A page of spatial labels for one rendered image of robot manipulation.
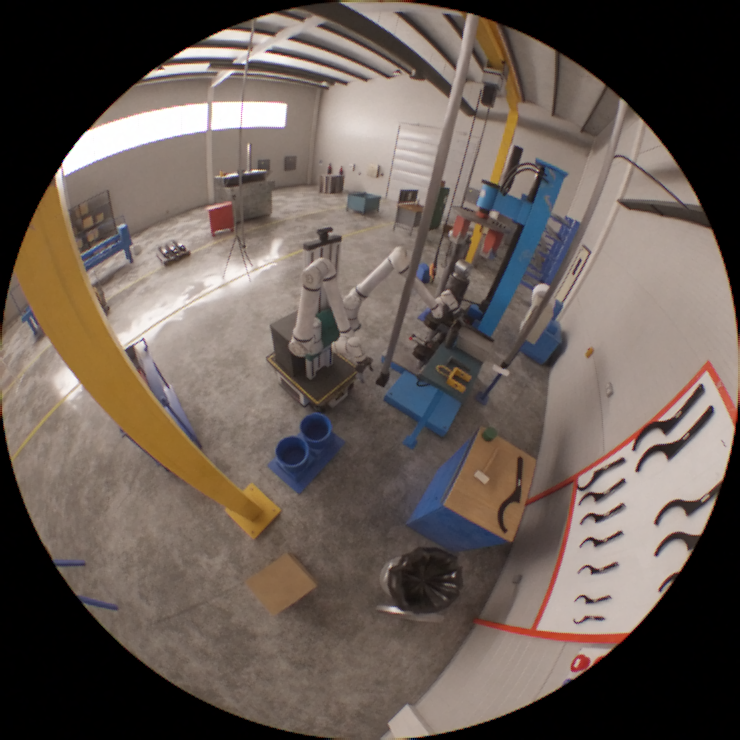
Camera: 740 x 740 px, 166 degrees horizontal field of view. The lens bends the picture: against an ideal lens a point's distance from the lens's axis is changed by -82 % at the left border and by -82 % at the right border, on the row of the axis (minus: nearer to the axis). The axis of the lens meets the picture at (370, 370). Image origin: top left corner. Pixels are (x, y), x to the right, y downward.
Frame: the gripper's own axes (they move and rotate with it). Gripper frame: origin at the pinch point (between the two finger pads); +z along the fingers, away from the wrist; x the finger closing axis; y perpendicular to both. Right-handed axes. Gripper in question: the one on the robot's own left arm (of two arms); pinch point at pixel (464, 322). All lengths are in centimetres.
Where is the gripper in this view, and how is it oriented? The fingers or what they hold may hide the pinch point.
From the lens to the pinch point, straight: 242.2
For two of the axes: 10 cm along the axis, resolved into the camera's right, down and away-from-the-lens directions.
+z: 5.8, 7.9, 2.0
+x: 5.6, -5.6, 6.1
